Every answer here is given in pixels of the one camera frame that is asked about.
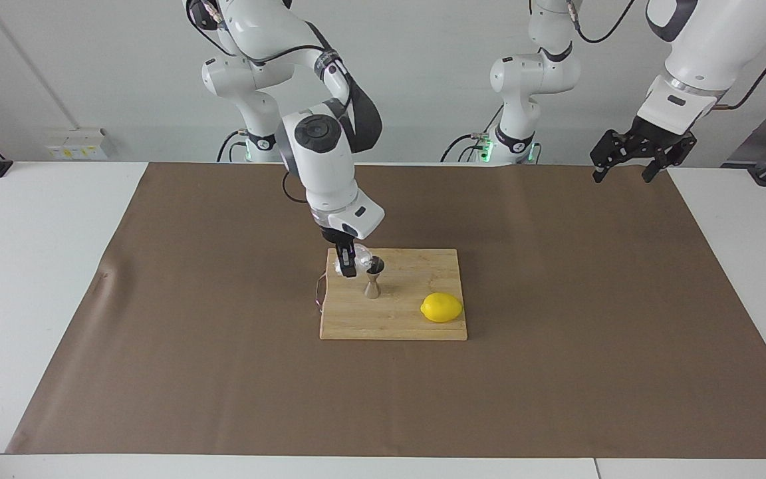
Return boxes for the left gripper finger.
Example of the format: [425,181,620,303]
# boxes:
[589,130,636,184]
[641,132,698,184]

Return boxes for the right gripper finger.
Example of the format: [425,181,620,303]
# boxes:
[334,241,358,279]

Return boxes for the clear glass cup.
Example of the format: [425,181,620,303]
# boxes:
[332,243,376,277]

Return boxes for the steel double jigger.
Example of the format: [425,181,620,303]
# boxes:
[362,257,386,299]

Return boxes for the wooden cutting board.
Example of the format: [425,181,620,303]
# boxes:
[315,248,469,341]

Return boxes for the yellow lemon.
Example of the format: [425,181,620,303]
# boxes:
[420,292,464,324]

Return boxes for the brown paper table mat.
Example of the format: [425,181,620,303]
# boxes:
[5,162,766,460]

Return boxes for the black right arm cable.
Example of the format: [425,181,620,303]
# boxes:
[187,0,311,204]

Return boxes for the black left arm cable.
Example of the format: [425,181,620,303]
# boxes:
[569,0,766,110]

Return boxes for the black arm base cable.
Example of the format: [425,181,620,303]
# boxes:
[441,106,505,164]
[217,130,249,162]

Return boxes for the white wall socket box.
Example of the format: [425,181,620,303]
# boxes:
[44,128,109,161]

